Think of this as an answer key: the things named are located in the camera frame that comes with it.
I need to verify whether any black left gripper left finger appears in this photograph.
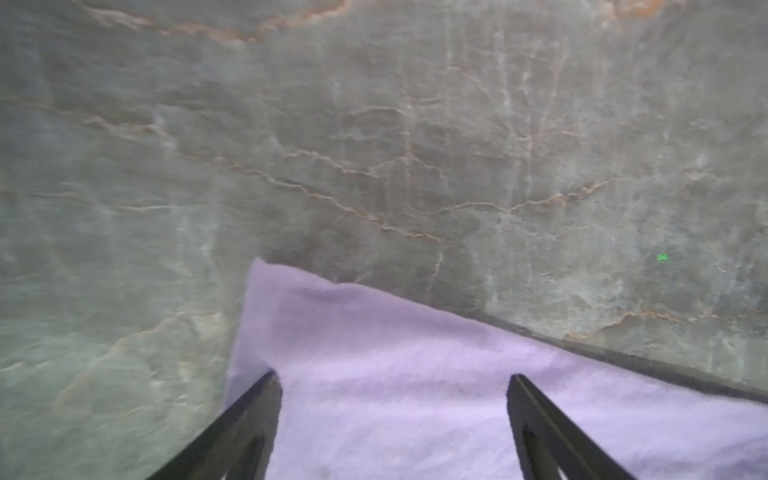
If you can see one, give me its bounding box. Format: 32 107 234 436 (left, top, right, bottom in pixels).
148 372 281 480

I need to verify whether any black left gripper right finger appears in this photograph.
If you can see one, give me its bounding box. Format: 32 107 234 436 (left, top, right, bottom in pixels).
507 374 633 480

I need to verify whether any purple t-shirt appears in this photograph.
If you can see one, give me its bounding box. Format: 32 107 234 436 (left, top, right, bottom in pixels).
226 260 767 479

